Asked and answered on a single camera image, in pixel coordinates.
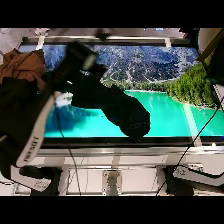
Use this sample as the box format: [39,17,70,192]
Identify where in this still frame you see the dark jeans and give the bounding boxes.
[66,71,152,142]

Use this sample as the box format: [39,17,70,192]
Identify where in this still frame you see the black garment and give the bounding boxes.
[0,77,48,134]

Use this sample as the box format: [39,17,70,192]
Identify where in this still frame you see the brown garment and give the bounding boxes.
[0,48,47,92]

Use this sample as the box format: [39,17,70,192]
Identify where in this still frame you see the silver frame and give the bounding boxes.
[0,142,224,197]

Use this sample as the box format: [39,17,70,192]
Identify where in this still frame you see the black cable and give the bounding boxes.
[53,99,83,197]
[155,105,224,197]

